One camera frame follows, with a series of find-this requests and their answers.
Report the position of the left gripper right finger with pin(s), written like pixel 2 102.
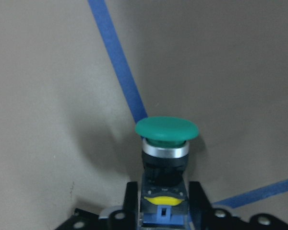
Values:
pixel 199 206

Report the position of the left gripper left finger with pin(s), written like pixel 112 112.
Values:
pixel 130 205

